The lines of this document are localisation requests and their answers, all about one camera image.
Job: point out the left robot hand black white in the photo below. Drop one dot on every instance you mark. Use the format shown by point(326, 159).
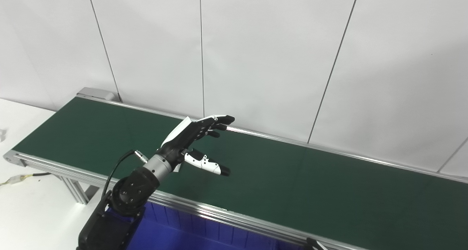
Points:
point(182, 140)

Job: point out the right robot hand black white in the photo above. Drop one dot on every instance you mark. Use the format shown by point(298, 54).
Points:
point(315, 245)

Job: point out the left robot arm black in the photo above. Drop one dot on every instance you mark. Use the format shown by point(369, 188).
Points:
point(131, 195)

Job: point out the grey conveyor end housing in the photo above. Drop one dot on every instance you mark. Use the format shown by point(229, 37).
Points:
point(97, 94)

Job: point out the blue plastic bin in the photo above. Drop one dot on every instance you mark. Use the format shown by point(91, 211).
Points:
point(175, 239)

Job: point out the aluminium conveyor leg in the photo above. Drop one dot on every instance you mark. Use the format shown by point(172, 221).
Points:
point(75, 191)

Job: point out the green conveyor belt aluminium frame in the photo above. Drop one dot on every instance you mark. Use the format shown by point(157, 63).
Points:
point(292, 191)

